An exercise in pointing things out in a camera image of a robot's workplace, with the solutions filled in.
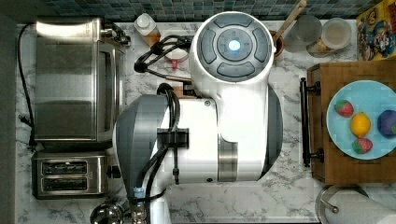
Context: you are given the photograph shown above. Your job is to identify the purple plum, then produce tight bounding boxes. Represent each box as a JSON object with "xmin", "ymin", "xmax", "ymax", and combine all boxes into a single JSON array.
[{"xmin": 377, "ymin": 110, "xmax": 396, "ymax": 138}]

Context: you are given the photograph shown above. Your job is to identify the silver two-slot toaster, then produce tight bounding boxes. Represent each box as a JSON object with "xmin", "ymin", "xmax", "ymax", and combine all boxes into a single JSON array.
[{"xmin": 32, "ymin": 151, "xmax": 121, "ymax": 200}]

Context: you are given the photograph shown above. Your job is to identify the light blue plate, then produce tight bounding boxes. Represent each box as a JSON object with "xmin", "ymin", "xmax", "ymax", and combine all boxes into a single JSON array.
[{"xmin": 326, "ymin": 80, "xmax": 396, "ymax": 161}]

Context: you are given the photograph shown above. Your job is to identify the clear bottle white cap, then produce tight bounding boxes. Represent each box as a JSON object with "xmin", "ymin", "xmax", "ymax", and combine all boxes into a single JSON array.
[{"xmin": 134, "ymin": 13, "xmax": 161, "ymax": 47}]

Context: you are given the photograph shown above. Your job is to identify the colourful cereal box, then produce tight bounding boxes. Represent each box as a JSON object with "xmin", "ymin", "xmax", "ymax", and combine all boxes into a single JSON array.
[{"xmin": 357, "ymin": 0, "xmax": 396, "ymax": 61}]

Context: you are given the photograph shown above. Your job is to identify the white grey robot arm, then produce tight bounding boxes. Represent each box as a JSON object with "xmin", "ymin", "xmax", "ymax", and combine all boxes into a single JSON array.
[{"xmin": 113, "ymin": 11, "xmax": 276, "ymax": 224}]

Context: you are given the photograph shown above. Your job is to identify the red strawberry upper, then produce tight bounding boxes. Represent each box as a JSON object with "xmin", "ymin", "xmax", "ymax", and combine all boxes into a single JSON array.
[{"xmin": 335, "ymin": 100, "xmax": 354, "ymax": 118}]

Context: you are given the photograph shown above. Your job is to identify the stainless steel kettle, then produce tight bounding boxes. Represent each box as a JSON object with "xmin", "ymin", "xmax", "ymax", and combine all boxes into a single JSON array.
[{"xmin": 90, "ymin": 201, "xmax": 148, "ymax": 224}]

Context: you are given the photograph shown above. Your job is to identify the wooden spatula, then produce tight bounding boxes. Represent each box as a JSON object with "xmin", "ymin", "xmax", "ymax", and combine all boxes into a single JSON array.
[{"xmin": 273, "ymin": 0, "xmax": 307, "ymax": 44}]

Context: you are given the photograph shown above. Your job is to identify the wooden cutting board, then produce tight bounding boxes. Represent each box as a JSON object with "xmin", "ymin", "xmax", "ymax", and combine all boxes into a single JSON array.
[{"xmin": 173, "ymin": 87, "xmax": 196, "ymax": 99}]

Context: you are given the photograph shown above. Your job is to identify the frosted clear glass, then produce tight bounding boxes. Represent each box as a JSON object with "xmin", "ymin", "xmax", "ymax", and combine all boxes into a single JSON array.
[{"xmin": 284, "ymin": 15, "xmax": 322, "ymax": 52}]

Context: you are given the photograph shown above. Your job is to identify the stainless steel toaster oven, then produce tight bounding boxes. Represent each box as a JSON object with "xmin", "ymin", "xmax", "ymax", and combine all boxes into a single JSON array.
[{"xmin": 35, "ymin": 18, "xmax": 131, "ymax": 144}]

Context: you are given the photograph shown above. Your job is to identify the wooden tray black handles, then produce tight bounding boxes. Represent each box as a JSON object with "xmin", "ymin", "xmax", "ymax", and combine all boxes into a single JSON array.
[{"xmin": 300, "ymin": 61, "xmax": 395, "ymax": 186}]

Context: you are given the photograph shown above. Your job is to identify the yellow lemon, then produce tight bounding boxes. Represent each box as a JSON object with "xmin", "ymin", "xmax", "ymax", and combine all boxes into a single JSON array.
[{"xmin": 350, "ymin": 112, "xmax": 371, "ymax": 138}]

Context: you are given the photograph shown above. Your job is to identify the black power cord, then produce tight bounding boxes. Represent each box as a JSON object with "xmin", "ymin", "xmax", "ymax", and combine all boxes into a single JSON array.
[{"xmin": 17, "ymin": 23, "xmax": 38, "ymax": 152}]

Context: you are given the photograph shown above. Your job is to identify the red strawberry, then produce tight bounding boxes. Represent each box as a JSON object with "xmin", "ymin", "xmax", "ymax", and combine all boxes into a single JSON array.
[
  {"xmin": 335, "ymin": 100, "xmax": 354, "ymax": 118},
  {"xmin": 352, "ymin": 138, "xmax": 373, "ymax": 154}
]

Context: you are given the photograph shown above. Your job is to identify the brown utensil crock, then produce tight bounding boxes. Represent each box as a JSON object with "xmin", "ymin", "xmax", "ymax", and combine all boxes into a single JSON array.
[{"xmin": 270, "ymin": 31, "xmax": 284, "ymax": 58}]

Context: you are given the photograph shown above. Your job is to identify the clear jar white lid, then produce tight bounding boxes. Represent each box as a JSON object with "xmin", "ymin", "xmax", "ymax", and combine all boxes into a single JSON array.
[{"xmin": 306, "ymin": 18, "xmax": 352, "ymax": 58}]

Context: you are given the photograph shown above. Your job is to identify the red strawberry lower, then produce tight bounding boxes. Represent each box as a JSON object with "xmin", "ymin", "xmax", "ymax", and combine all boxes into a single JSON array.
[{"xmin": 352, "ymin": 138, "xmax": 373, "ymax": 154}]

